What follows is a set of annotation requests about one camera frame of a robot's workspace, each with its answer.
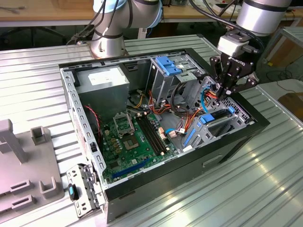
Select green motherboard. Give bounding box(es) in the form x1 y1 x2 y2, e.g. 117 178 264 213
101 111 179 184

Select grey metal tool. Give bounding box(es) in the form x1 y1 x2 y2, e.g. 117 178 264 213
0 6 27 14

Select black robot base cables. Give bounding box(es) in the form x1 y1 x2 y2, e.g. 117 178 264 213
66 0 133 45

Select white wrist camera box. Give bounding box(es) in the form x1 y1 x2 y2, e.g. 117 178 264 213
217 35 249 57

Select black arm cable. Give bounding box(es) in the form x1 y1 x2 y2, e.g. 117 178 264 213
189 0 263 54

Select grey metal disk bay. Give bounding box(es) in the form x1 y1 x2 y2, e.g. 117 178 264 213
181 75 256 152

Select metal socket cover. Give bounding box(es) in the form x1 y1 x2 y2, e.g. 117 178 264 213
113 112 133 137

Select black PC case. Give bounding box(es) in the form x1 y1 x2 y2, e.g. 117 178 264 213
58 47 271 224

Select blue black bracket latch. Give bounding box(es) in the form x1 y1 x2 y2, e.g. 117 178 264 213
68 184 80 201

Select large brown cardboard box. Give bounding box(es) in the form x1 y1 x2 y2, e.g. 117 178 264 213
269 35 303 68

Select wooden desk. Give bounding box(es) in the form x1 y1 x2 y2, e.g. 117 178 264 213
0 0 95 28
163 0 303 52

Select grey parts rack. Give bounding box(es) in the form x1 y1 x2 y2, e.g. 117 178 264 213
0 119 66 213

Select CPU socket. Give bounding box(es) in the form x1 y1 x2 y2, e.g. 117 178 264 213
122 134 140 151

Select red black twisted wire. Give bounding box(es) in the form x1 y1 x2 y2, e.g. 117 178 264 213
84 105 104 144

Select blue wire with white plug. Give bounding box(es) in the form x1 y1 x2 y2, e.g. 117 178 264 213
164 128 178 139

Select grey optical drive cage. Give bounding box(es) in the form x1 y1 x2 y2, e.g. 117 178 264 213
144 53 206 106

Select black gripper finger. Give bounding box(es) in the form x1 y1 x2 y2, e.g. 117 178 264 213
226 77 260 97
210 56 229 101

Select metal card retainer bracket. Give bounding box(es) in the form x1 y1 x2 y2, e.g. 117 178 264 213
66 163 106 218

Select orange power wire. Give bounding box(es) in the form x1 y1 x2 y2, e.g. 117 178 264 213
205 86 222 100

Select hard disk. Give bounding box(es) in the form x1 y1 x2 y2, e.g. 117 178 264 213
183 106 235 148

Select grey power supply box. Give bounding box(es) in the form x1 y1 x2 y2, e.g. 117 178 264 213
75 66 130 123

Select grey metal frame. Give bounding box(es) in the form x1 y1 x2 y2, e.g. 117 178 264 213
260 26 303 78

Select thick black cable loop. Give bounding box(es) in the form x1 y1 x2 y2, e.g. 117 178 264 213
170 82 190 112

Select light blue data wire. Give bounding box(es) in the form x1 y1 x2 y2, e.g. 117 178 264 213
200 81 211 114

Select blue plastic drive latch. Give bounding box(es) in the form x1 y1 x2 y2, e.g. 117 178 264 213
156 56 175 69
165 63 181 76

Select orange black wire bundle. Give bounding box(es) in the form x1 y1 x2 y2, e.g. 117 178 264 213
126 88 204 134

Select blue expansion slot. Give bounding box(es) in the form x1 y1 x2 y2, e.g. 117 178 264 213
111 158 150 179

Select black RAM slot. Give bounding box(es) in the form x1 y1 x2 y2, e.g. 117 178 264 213
136 117 160 156
143 115 167 153

